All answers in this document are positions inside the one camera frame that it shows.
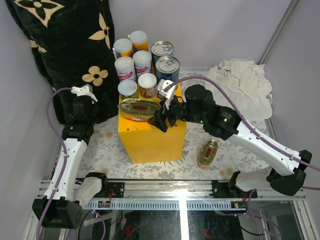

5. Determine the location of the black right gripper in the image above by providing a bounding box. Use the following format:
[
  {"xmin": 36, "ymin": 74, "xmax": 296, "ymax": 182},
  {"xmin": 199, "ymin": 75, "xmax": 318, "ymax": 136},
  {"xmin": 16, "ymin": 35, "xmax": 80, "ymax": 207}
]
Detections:
[{"xmin": 147, "ymin": 91, "xmax": 205, "ymax": 132}]

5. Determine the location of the orange blue lidded can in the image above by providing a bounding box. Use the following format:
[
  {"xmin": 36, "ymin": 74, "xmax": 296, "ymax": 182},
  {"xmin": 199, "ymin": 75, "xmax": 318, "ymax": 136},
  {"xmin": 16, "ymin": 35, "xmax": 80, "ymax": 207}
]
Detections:
[{"xmin": 113, "ymin": 38, "xmax": 134, "ymax": 59}]

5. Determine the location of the floral patterned table mat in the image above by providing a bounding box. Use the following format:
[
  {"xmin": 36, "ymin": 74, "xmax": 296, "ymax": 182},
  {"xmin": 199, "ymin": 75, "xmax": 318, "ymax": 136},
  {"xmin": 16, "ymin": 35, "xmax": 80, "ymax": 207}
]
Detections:
[{"xmin": 76, "ymin": 116, "xmax": 267, "ymax": 180}]

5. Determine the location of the brown can white lid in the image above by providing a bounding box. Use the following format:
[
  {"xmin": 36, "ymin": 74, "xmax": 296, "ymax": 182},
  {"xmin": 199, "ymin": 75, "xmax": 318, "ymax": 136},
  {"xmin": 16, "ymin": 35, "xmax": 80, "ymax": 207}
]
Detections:
[{"xmin": 138, "ymin": 73, "xmax": 157, "ymax": 99}]

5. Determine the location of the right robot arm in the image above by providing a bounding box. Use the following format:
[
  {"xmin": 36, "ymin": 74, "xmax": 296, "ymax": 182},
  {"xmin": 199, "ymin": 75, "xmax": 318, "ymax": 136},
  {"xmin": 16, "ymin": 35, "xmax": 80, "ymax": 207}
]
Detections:
[{"xmin": 148, "ymin": 80, "xmax": 312, "ymax": 198}]

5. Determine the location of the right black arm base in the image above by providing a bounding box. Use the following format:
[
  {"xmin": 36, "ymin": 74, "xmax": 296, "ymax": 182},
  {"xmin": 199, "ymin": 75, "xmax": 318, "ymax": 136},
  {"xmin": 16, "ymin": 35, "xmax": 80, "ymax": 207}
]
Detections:
[{"xmin": 209, "ymin": 171, "xmax": 250, "ymax": 199}]

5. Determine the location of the blue round tin can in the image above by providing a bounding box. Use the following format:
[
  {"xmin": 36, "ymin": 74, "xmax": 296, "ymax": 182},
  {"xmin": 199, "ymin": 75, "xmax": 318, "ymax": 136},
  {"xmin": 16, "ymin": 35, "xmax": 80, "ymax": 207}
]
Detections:
[{"xmin": 151, "ymin": 40, "xmax": 174, "ymax": 64}]

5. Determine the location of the black floral plush pillow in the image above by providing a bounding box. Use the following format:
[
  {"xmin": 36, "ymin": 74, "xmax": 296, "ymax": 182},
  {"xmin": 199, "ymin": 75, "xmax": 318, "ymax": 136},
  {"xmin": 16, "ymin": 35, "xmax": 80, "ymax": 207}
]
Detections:
[{"xmin": 6, "ymin": 0, "xmax": 119, "ymax": 124}]

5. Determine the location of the yellow wooden shelf box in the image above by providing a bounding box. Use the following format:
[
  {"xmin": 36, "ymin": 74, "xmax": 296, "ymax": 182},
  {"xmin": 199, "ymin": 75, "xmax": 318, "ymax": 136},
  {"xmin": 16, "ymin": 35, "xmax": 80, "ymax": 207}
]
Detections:
[{"xmin": 118, "ymin": 99, "xmax": 187, "ymax": 164}]

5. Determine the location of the grey lidded small can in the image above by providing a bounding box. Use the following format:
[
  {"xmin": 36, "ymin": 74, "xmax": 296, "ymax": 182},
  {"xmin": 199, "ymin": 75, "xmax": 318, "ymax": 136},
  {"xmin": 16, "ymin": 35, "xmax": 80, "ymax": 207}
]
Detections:
[{"xmin": 117, "ymin": 79, "xmax": 139, "ymax": 100}]

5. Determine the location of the white crumpled cloth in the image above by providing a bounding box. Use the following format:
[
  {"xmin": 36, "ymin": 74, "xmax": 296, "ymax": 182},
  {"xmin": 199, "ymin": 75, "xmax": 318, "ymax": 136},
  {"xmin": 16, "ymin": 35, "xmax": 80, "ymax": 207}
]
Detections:
[{"xmin": 206, "ymin": 58, "xmax": 273, "ymax": 121}]

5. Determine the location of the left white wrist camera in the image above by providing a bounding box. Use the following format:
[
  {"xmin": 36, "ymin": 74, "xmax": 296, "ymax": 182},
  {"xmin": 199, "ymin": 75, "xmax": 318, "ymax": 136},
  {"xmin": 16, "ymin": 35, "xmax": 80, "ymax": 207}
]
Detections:
[{"xmin": 71, "ymin": 84, "xmax": 98, "ymax": 103}]

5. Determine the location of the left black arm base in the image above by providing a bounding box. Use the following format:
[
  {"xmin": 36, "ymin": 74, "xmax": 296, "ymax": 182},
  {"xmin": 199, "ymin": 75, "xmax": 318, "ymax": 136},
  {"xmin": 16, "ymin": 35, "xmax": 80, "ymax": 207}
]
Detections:
[{"xmin": 101, "ymin": 181, "xmax": 125, "ymax": 201}]

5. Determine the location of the orange lidded front can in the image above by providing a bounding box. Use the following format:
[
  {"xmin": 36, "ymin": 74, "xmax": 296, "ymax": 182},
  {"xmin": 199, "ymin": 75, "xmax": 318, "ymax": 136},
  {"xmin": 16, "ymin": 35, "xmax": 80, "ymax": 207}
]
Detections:
[{"xmin": 128, "ymin": 30, "xmax": 149, "ymax": 53}]

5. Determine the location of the red white lidded can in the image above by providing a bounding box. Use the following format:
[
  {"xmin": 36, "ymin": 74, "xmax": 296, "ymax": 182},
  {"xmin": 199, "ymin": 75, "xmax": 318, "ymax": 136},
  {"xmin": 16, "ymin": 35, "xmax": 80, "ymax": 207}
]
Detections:
[{"xmin": 114, "ymin": 56, "xmax": 137, "ymax": 82}]

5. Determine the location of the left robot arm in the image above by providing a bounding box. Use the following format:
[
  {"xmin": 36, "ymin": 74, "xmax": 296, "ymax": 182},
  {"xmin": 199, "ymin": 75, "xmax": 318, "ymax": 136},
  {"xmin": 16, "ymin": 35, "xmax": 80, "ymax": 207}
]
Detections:
[{"xmin": 32, "ymin": 95, "xmax": 112, "ymax": 229}]

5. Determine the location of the gold oval tin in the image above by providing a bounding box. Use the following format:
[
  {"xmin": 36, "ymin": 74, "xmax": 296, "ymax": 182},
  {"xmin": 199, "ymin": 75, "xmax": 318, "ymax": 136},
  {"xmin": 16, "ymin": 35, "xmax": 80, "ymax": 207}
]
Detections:
[
  {"xmin": 197, "ymin": 140, "xmax": 218, "ymax": 169},
  {"xmin": 119, "ymin": 98, "xmax": 161, "ymax": 122}
]

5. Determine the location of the aluminium frame rail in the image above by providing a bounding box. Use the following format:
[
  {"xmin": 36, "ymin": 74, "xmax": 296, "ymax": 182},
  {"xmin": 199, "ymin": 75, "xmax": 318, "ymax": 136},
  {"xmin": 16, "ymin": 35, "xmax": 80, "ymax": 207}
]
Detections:
[{"xmin": 37, "ymin": 178, "xmax": 306, "ymax": 211}]

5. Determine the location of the dark round tin can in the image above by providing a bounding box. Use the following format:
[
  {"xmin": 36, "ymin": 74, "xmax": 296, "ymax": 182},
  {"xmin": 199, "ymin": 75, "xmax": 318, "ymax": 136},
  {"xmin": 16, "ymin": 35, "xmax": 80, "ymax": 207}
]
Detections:
[{"xmin": 155, "ymin": 55, "xmax": 180, "ymax": 82}]

